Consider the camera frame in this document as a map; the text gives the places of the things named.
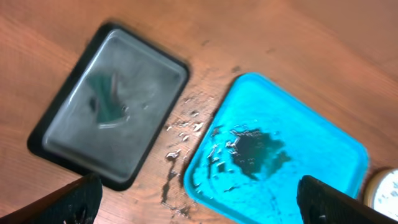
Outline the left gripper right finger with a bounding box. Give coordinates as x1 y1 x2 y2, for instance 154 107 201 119
297 175 397 224

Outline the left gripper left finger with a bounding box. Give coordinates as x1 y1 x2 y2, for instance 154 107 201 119
1 174 103 224

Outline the light blue speckled plate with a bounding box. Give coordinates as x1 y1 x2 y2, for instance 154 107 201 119
363 168 398 221

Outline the dark cleaning sponge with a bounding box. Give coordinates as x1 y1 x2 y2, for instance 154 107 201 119
86 73 126 125

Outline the teal plastic serving tray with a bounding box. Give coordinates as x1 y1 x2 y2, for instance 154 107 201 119
183 73 369 223

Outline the black rectangular water tray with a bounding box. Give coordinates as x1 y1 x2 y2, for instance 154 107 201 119
27 21 190 191

